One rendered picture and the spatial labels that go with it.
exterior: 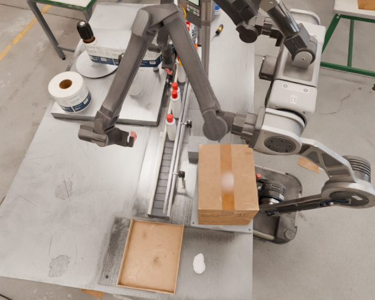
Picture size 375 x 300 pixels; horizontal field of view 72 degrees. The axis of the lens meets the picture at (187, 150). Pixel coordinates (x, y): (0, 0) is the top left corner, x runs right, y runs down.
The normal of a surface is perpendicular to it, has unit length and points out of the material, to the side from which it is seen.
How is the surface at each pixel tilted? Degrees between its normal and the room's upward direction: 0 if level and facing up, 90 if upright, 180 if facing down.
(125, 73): 52
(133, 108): 0
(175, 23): 60
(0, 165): 0
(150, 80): 0
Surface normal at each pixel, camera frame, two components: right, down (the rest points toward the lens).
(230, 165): -0.04, -0.48
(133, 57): -0.23, 0.37
